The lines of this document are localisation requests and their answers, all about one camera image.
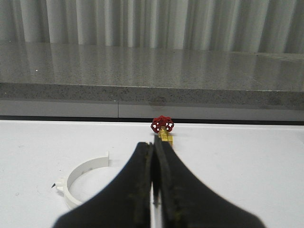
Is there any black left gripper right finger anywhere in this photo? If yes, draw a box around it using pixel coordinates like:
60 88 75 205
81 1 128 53
154 136 265 228

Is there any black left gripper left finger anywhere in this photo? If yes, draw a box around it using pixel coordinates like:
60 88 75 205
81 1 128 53
54 142 153 228

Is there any white half pipe clamp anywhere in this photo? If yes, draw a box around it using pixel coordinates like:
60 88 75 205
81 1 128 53
52 152 110 209

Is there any brass valve red handwheel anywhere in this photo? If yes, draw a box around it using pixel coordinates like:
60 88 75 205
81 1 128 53
151 115 174 147

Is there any grey stone counter ledge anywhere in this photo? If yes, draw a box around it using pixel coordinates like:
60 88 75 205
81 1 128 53
0 41 304 121

